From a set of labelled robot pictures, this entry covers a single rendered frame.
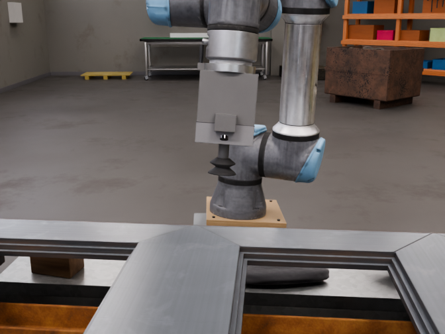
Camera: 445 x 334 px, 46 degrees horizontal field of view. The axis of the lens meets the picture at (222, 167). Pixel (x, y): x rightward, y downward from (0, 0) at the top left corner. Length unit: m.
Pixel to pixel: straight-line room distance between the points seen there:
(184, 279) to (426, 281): 0.37
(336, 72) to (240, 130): 7.38
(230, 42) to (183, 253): 0.36
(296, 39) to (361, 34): 10.50
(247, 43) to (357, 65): 7.15
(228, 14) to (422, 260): 0.50
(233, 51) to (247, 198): 0.65
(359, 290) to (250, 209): 0.35
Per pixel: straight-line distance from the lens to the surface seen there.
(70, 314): 1.02
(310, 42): 1.23
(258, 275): 1.12
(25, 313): 1.05
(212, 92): 0.75
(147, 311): 0.74
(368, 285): 1.17
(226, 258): 0.88
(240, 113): 0.75
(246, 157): 1.29
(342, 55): 8.04
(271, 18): 0.86
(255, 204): 1.35
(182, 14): 0.89
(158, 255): 0.89
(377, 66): 7.70
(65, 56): 12.54
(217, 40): 0.75
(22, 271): 1.27
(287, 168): 1.28
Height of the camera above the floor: 1.22
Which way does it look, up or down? 16 degrees down
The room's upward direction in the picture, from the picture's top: straight up
